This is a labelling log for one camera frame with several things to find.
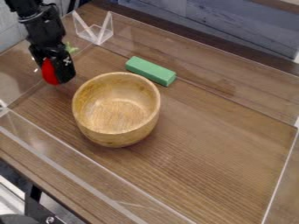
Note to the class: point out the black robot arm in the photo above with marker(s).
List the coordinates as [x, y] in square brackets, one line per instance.
[16, 7]

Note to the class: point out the clear acrylic stand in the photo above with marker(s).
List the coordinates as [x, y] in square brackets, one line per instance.
[96, 34]

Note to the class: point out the green rectangular block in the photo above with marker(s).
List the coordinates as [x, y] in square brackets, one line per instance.
[154, 72]

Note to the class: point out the wooden bowl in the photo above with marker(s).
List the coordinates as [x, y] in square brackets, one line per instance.
[116, 108]

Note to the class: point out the black table leg frame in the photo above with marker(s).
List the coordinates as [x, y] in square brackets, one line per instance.
[35, 210]

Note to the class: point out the red plush fruit green stem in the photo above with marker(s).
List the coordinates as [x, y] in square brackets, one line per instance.
[47, 72]

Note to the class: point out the clear acrylic tray wall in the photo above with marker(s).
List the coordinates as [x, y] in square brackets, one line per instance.
[96, 194]

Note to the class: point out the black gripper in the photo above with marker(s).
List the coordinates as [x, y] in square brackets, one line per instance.
[46, 32]

